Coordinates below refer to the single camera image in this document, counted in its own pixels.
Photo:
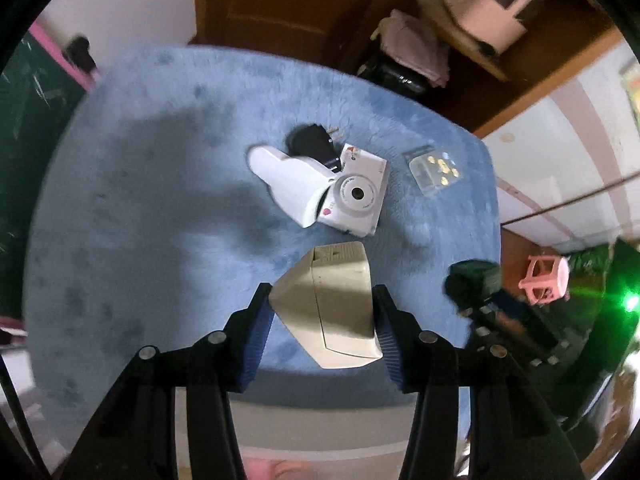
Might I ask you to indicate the shiny black bag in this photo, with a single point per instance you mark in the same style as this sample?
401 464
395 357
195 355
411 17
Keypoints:
395 77

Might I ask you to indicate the white instant camera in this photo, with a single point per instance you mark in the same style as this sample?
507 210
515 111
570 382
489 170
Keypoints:
357 192

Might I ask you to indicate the pale floral wardrobe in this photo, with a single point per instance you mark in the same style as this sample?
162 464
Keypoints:
560 160

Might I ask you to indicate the clear packet of yellow pieces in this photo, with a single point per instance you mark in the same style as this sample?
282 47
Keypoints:
434 170

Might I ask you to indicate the folded pink cloth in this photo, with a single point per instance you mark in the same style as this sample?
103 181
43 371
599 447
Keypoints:
412 45

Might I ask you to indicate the pink plastic stool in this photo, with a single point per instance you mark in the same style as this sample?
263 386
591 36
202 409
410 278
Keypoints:
545 277

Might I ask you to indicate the brown wooden door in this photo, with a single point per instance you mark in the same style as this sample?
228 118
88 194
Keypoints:
280 5

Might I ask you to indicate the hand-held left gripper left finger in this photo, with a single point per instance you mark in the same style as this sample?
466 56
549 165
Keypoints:
257 340

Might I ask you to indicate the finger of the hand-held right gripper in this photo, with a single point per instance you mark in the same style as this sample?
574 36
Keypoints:
510 310

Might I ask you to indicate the colourful wall poster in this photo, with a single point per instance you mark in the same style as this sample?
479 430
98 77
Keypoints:
632 95

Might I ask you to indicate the green chalkboard with pink frame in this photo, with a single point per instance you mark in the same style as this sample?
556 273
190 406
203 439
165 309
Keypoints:
30 135

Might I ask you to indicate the pink storage basket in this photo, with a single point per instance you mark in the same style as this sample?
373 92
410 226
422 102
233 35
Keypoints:
490 10

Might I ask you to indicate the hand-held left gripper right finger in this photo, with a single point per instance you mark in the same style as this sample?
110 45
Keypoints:
390 340

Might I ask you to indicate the black plug adapter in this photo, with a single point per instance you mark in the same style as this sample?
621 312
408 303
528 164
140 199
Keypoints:
310 142

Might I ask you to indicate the beige envelope-shaped box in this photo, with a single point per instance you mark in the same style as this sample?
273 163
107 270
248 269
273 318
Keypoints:
335 310

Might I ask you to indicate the brown wooden corner shelf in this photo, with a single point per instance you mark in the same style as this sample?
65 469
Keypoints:
525 85

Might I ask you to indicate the white rectangular tray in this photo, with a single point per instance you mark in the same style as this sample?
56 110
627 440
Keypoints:
320 425

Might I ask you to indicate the black easel knob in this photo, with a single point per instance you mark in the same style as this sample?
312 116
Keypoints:
82 52

